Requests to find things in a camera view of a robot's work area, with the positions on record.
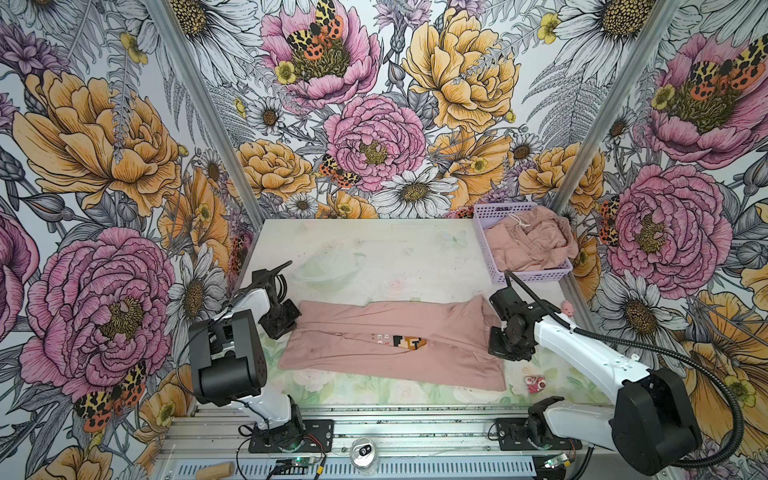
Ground pink garment in basket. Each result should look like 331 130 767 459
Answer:
485 206 579 273

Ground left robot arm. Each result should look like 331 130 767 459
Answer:
188 262 306 451

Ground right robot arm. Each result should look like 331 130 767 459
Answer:
488 287 702 475

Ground aluminium frame rail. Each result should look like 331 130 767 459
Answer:
157 405 667 457

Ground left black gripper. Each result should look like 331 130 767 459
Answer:
259 299 302 340

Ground lavender plastic laundry basket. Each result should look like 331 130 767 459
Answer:
473 202 578 284

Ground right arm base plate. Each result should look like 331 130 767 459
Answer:
486 417 583 452

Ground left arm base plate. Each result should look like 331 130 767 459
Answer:
248 419 335 454

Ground wooden block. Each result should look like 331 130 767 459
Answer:
195 462 235 480

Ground pink printed t-shirt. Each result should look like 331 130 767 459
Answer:
279 295 506 391

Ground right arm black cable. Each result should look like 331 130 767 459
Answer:
503 269 745 480

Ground small pink red toy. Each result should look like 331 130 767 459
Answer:
524 375 547 395

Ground small pink pig toy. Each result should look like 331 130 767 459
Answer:
560 301 575 319

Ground silver drink can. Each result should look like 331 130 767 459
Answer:
350 437 379 475

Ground white perforated cable duct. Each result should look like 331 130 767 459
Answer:
173 455 536 480

